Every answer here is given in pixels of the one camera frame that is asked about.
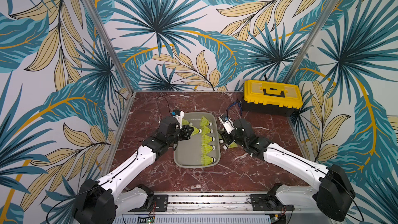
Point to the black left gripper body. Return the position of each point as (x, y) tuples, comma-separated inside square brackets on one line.
[(182, 134)]

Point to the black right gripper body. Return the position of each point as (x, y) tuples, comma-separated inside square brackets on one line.
[(226, 135)]

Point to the green shuttlecock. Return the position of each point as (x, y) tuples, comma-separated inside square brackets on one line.
[(230, 146), (193, 130), (205, 122), (220, 135), (206, 130), (205, 148), (206, 139), (207, 160)]

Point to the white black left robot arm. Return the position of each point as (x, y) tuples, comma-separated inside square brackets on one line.
[(102, 201)]

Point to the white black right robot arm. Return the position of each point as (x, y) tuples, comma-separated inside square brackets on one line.
[(332, 192)]

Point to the grey plastic tray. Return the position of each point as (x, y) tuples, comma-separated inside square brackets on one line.
[(187, 154)]

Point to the yellow black toolbox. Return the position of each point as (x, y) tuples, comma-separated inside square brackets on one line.
[(271, 98)]

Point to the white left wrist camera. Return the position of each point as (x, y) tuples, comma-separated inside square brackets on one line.
[(178, 114)]

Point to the blue handled pliers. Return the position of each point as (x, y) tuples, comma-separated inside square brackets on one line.
[(239, 105)]

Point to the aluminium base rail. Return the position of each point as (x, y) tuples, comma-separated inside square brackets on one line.
[(209, 203)]

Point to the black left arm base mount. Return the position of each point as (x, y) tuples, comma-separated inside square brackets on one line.
[(149, 200)]

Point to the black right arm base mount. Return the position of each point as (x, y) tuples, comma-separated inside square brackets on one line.
[(269, 201)]

